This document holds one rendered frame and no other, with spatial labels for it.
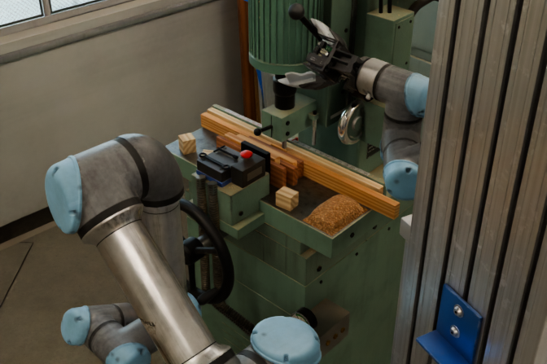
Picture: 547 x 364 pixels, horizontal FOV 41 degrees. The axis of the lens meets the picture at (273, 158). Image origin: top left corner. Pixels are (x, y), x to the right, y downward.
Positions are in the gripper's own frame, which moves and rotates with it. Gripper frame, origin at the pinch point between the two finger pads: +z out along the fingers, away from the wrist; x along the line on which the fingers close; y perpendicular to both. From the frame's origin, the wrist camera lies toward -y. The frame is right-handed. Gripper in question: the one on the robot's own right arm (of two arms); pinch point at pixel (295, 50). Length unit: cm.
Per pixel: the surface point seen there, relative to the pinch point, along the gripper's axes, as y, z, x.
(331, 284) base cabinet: -48, -10, 44
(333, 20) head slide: -14.9, 5.6, -13.4
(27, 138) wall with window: -64, 148, 58
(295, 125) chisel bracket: -25.9, 8.7, 12.2
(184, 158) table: -23, 34, 33
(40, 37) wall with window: -47, 147, 20
